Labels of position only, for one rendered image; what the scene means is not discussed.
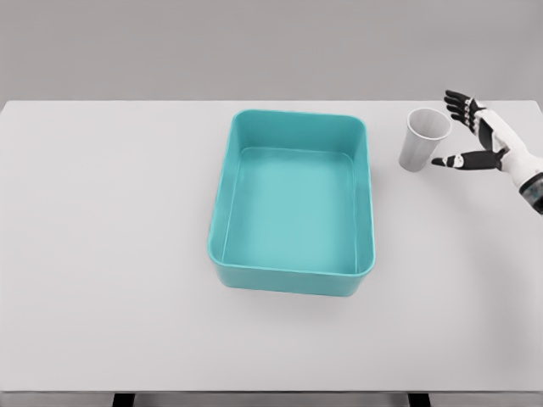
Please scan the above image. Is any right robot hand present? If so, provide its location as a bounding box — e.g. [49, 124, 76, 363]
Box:
[431, 89, 519, 172]

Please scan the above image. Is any white paper cup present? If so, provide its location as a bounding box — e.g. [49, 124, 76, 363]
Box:
[398, 108, 452, 174]

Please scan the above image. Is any teal plastic basket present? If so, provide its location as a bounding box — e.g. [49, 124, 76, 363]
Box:
[206, 109, 378, 298]

